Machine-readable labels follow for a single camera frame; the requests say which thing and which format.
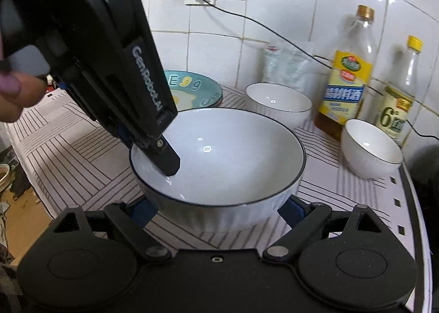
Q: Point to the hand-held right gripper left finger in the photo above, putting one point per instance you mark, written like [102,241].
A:
[142,211]

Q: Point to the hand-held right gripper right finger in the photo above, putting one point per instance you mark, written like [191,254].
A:
[291,211]

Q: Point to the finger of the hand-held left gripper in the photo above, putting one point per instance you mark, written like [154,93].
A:
[168,160]
[122,132]

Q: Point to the white bowl black rim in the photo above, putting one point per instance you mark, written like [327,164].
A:
[223,148]
[277,100]
[370,148]

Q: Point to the person's left hand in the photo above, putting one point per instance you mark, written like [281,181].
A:
[13,96]

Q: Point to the striped tablecloth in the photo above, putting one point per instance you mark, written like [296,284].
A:
[68,148]

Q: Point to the blue fried egg plate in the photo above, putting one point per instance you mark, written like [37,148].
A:
[197,88]

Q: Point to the cooking wine bottle yellow label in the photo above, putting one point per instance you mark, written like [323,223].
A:
[346,72]

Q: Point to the clear plastic bag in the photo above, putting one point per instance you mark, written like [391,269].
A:
[284,62]

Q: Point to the clear vinegar bottle yellow cap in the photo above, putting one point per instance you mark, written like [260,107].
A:
[399,100]

